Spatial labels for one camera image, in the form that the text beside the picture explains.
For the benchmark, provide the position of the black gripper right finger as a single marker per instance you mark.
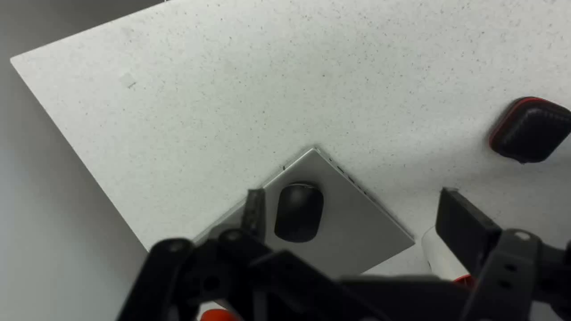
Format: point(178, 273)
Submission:
point(511, 268)

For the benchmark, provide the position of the black computer mouse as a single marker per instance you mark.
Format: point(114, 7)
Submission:
point(299, 214)

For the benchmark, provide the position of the black red-edged pad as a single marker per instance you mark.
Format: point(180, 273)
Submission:
point(531, 128)

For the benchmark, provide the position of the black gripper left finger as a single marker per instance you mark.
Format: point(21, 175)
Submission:
point(233, 268)

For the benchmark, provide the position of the white mug orange interior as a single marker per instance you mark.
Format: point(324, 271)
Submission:
point(442, 259)

